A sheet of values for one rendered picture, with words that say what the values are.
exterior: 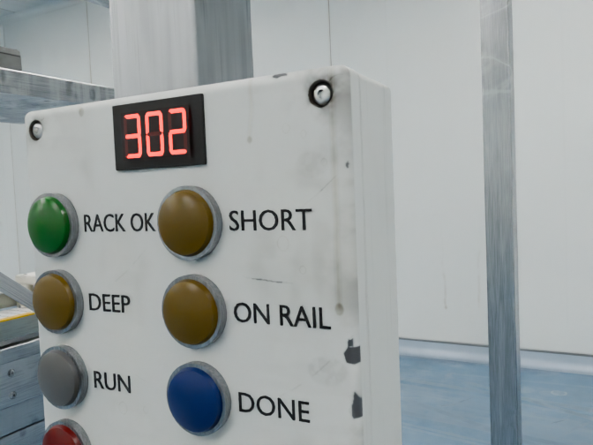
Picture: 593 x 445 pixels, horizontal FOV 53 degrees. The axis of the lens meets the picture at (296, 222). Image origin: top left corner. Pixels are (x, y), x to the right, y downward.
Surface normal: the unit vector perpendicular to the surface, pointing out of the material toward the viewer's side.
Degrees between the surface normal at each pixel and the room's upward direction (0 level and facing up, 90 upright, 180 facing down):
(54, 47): 90
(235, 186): 90
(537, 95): 90
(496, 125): 90
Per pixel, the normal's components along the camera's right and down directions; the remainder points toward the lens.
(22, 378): 0.88, -0.01
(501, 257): -0.47, 0.07
